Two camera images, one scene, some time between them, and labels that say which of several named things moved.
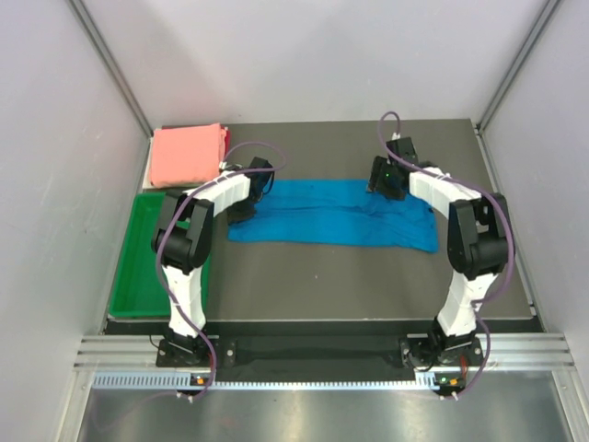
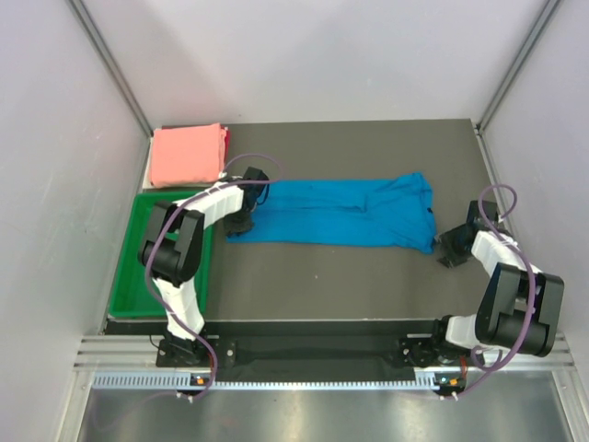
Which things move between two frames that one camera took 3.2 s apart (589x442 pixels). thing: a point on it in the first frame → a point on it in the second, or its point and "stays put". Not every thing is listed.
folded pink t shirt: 185,155 stays put
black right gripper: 376,181 → 450,257
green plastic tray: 140,288 stays put
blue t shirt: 337,212 stays put
